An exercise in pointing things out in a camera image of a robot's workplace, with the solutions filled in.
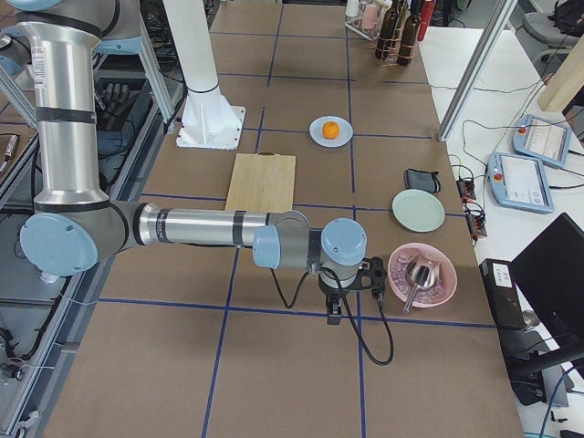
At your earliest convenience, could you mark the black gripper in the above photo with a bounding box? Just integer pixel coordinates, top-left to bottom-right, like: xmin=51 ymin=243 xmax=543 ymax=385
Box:
xmin=318 ymin=272 xmax=349 ymax=325

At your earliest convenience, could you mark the orange fruit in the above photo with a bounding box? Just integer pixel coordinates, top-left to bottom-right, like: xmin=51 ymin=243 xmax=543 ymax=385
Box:
xmin=321 ymin=120 xmax=340 ymax=140

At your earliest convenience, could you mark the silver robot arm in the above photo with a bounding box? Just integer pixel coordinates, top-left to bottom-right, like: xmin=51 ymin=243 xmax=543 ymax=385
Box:
xmin=14 ymin=1 xmax=370 ymax=323

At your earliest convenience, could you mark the light green plate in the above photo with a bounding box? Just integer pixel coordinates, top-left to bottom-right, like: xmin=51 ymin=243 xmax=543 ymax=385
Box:
xmin=391 ymin=189 xmax=445 ymax=233

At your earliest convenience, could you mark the white blue plate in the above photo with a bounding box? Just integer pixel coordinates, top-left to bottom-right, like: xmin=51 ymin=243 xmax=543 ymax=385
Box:
xmin=309 ymin=116 xmax=353 ymax=148

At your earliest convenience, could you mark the pink bowl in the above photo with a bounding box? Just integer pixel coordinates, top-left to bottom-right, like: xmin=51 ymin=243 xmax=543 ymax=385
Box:
xmin=387 ymin=243 xmax=457 ymax=308

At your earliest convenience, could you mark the steel ice scoop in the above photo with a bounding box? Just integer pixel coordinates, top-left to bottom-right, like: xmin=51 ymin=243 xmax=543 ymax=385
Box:
xmin=402 ymin=254 xmax=441 ymax=314

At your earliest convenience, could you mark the wooden cutting board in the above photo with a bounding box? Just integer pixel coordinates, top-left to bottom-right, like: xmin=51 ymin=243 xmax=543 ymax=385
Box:
xmin=224 ymin=153 xmax=297 ymax=213

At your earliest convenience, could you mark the dark grey folded cloth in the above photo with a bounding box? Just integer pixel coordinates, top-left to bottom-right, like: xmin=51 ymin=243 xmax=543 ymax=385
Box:
xmin=403 ymin=168 xmax=442 ymax=193

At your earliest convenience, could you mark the near orange connector box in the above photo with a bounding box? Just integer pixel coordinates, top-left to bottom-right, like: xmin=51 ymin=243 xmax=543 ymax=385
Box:
xmin=463 ymin=201 xmax=487 ymax=244

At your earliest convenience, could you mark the orange connector box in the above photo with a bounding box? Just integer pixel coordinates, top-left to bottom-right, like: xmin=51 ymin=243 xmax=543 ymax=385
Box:
xmin=463 ymin=201 xmax=487 ymax=244
xmin=456 ymin=177 xmax=476 ymax=203

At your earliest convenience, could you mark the black computer box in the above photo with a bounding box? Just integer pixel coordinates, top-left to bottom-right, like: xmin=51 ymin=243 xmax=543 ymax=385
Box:
xmin=479 ymin=258 xmax=526 ymax=330

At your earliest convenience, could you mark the far orange connector box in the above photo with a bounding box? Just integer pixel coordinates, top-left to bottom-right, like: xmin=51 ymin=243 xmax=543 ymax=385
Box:
xmin=456 ymin=177 xmax=476 ymax=203

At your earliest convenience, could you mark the near blue teach pendant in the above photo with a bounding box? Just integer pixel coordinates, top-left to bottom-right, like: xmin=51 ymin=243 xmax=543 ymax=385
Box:
xmin=487 ymin=152 xmax=554 ymax=214

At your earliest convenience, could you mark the blue teach pendant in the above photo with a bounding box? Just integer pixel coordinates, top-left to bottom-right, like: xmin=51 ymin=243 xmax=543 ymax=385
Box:
xmin=512 ymin=114 xmax=572 ymax=169
xmin=487 ymin=152 xmax=554 ymax=214

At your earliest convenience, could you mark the black monitor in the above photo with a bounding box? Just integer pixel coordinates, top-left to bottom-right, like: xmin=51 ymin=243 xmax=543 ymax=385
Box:
xmin=510 ymin=213 xmax=583 ymax=340

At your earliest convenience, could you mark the far blue teach pendant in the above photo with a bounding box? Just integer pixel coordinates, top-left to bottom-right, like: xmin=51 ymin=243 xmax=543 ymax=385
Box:
xmin=512 ymin=114 xmax=572 ymax=169

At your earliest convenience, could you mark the dark wine bottle upper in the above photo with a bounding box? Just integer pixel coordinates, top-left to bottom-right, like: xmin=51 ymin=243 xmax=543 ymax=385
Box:
xmin=375 ymin=1 xmax=400 ymax=59

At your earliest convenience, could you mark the dark wine bottle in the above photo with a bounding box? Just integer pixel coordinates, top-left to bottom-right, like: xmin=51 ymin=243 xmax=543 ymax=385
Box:
xmin=375 ymin=1 xmax=400 ymax=59
xmin=397 ymin=0 xmax=422 ymax=66

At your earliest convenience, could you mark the dark wine bottle lower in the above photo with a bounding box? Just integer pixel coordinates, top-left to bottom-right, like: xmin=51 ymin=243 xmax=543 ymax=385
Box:
xmin=397 ymin=0 xmax=422 ymax=66

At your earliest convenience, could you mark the pink cup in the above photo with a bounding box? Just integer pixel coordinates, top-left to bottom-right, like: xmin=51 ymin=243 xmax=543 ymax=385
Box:
xmin=361 ymin=4 xmax=378 ymax=31

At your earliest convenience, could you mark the red bottle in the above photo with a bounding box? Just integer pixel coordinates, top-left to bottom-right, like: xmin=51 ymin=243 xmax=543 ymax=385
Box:
xmin=417 ymin=0 xmax=436 ymax=42

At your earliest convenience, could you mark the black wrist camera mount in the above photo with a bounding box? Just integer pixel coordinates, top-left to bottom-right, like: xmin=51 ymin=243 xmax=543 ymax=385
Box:
xmin=351 ymin=256 xmax=387 ymax=302

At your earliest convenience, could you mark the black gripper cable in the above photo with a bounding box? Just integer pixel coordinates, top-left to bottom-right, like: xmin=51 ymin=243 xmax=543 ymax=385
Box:
xmin=269 ymin=266 xmax=395 ymax=366

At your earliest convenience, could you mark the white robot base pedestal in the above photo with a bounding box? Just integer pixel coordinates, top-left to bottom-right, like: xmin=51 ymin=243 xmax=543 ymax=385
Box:
xmin=163 ymin=0 xmax=245 ymax=151

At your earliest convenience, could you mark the aluminium frame post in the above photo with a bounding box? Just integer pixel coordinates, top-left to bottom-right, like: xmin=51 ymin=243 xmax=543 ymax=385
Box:
xmin=437 ymin=0 xmax=517 ymax=141

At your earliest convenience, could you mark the copper wire bottle rack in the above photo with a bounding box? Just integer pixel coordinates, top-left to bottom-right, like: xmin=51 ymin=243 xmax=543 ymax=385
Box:
xmin=380 ymin=1 xmax=411 ymax=66

